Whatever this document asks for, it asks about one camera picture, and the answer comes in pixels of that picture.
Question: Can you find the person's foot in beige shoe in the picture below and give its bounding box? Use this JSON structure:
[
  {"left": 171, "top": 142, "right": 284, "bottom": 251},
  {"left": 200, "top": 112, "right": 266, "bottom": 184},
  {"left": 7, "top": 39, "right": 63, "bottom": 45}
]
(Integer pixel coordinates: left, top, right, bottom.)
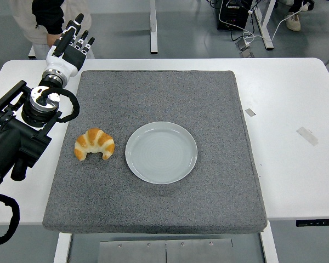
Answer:
[{"left": 286, "top": 12, "right": 302, "bottom": 32}]

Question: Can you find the black table control panel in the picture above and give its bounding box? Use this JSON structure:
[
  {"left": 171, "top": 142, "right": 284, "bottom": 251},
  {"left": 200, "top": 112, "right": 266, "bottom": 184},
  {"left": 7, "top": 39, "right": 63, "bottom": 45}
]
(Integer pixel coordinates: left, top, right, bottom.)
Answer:
[{"left": 296, "top": 219, "right": 329, "bottom": 227}]

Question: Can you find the black equipment box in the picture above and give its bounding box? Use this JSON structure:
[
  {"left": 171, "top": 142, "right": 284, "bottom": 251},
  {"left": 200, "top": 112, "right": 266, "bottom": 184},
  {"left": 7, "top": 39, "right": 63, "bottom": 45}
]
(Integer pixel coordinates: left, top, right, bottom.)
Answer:
[{"left": 216, "top": 0, "right": 253, "bottom": 31}]

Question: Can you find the long clear tape piece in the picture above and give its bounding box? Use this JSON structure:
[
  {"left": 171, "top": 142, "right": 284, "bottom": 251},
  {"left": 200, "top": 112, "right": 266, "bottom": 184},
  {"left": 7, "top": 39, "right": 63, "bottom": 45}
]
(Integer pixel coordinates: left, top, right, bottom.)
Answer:
[{"left": 296, "top": 127, "right": 319, "bottom": 147}]

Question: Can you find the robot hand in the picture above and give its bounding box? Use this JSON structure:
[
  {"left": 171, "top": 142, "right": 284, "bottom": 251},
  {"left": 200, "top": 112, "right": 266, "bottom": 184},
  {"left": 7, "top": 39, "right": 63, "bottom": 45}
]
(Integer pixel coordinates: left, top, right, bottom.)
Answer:
[{"left": 45, "top": 13, "right": 96, "bottom": 78}]

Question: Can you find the grey felt mat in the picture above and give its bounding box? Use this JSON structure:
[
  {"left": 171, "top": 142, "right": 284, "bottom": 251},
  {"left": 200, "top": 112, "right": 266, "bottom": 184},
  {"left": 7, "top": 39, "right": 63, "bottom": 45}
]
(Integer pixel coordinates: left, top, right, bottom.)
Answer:
[{"left": 42, "top": 70, "right": 268, "bottom": 235}]

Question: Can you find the pale grey round plate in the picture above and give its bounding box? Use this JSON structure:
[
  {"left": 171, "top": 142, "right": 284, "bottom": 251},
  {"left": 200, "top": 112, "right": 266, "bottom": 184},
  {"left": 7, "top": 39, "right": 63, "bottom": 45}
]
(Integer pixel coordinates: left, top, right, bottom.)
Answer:
[{"left": 125, "top": 121, "right": 198, "bottom": 185}]

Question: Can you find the person's leg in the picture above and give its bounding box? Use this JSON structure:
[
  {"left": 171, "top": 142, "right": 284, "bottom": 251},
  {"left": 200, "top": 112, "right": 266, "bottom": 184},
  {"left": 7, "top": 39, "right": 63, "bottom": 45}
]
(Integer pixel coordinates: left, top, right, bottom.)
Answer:
[{"left": 287, "top": 0, "right": 315, "bottom": 14}]

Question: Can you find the croissant bread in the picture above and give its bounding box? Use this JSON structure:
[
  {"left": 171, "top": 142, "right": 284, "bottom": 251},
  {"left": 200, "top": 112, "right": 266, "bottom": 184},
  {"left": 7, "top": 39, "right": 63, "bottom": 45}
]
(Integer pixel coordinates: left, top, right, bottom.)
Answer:
[{"left": 74, "top": 128, "right": 116, "bottom": 162}]

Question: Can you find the grey metal plate with screws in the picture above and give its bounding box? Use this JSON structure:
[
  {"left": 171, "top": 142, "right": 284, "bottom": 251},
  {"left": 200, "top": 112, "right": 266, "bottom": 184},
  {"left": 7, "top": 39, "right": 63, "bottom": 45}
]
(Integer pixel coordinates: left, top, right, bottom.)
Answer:
[{"left": 98, "top": 238, "right": 234, "bottom": 263}]

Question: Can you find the white cable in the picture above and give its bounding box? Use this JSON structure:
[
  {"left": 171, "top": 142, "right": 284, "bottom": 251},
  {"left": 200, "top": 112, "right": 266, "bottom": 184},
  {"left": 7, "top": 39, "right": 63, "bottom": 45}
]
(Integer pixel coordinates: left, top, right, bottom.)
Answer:
[{"left": 218, "top": 0, "right": 305, "bottom": 44}]

